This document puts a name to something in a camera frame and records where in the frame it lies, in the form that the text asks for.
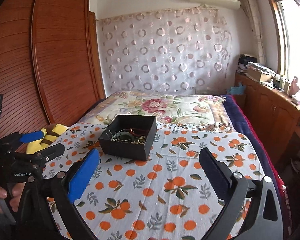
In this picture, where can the cardboard box on cabinet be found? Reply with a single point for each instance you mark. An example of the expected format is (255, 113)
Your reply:
(258, 75)

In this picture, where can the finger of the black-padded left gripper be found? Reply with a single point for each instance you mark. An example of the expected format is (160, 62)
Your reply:
(43, 156)

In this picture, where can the rolled cream window curtain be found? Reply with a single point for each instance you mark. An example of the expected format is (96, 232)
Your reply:
(250, 8)

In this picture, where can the pink ceramic figurine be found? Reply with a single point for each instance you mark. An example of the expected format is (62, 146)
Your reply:
(294, 88)

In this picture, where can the circle pattern sheer curtain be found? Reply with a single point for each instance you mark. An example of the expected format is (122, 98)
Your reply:
(185, 51)

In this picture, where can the dark blue blanket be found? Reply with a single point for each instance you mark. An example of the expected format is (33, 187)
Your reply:
(242, 125)

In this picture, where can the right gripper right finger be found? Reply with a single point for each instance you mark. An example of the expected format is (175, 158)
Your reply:
(263, 219)

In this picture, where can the yellow plush toy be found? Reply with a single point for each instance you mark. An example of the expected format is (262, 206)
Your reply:
(51, 133)

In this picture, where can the pale green jade bangle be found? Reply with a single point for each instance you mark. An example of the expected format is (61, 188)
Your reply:
(124, 135)

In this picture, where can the floral bed quilt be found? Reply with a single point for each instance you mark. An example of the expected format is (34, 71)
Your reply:
(195, 112)

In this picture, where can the orange print white cloth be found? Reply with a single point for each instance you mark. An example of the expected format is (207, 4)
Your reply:
(168, 196)

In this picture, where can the black square jewelry box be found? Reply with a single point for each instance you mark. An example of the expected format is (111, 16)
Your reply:
(138, 125)

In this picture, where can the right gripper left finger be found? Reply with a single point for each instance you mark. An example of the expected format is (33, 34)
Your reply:
(34, 218)

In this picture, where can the window with wooden frame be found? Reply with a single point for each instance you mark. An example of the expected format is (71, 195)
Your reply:
(287, 25)

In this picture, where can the teal tissue box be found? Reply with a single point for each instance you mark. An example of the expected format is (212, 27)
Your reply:
(236, 90)

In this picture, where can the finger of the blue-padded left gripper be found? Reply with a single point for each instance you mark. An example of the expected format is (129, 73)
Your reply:
(23, 138)

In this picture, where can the person's left hand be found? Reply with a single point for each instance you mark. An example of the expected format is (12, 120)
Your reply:
(16, 193)

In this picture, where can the wooden side cabinet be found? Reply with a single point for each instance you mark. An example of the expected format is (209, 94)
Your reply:
(274, 118)

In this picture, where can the wooden louvered wardrobe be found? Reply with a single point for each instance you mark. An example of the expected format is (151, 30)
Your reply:
(49, 65)

